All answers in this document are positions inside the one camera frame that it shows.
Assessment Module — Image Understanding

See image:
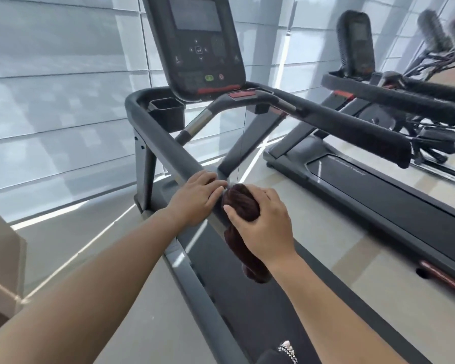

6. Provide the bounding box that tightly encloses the person's left forearm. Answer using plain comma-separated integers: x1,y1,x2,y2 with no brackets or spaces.
0,208,185,364

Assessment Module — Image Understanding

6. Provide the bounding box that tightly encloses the person's right hand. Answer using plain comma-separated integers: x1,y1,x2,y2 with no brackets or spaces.
222,187,299,270

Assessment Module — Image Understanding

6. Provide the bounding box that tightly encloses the black treadmill console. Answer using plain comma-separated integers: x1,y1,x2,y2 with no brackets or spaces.
336,10,377,81
141,0,247,103

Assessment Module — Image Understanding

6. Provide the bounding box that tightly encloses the person's right forearm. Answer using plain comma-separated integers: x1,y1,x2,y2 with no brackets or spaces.
269,253,404,364

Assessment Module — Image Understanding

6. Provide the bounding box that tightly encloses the beige square pillar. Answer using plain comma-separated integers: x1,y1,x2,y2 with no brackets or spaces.
0,200,27,319

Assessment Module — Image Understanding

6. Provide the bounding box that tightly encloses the person's left hand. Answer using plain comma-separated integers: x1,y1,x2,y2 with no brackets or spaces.
166,170,229,229

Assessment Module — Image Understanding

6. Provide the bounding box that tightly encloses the black exercise machine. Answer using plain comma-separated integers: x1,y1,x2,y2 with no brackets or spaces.
396,9,455,194

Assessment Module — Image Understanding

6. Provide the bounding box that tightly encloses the dark brown cleaning cloth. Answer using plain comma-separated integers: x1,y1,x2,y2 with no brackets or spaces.
221,184,272,284

